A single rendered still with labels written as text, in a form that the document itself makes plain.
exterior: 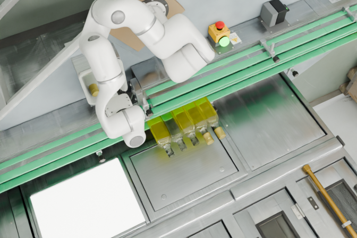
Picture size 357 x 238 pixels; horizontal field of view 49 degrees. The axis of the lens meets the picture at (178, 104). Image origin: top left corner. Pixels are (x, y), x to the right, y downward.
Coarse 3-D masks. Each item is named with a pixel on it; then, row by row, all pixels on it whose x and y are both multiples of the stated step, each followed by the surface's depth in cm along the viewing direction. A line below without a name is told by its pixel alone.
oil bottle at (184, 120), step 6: (180, 108) 171; (174, 114) 170; (180, 114) 169; (186, 114) 169; (180, 120) 168; (186, 120) 168; (186, 126) 166; (192, 126) 166; (186, 132) 166; (192, 132) 166
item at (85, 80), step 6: (120, 60) 148; (120, 66) 151; (84, 72) 144; (90, 72) 156; (84, 78) 157; (90, 78) 159; (84, 84) 152; (126, 84) 161; (84, 90) 152; (90, 96) 162; (96, 96) 163; (114, 96) 164; (90, 102) 160
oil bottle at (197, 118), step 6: (192, 102) 173; (186, 108) 171; (192, 108) 171; (198, 108) 171; (192, 114) 170; (198, 114) 170; (192, 120) 168; (198, 120) 168; (204, 120) 168; (198, 126) 167; (204, 126) 168
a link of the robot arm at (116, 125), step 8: (96, 80) 121; (112, 80) 119; (120, 80) 120; (104, 88) 120; (112, 88) 120; (104, 96) 121; (112, 96) 121; (96, 104) 123; (104, 104) 121; (96, 112) 125; (104, 112) 122; (120, 112) 128; (104, 120) 123; (112, 120) 126; (120, 120) 126; (104, 128) 125; (112, 128) 125; (120, 128) 126; (128, 128) 127; (112, 136) 127
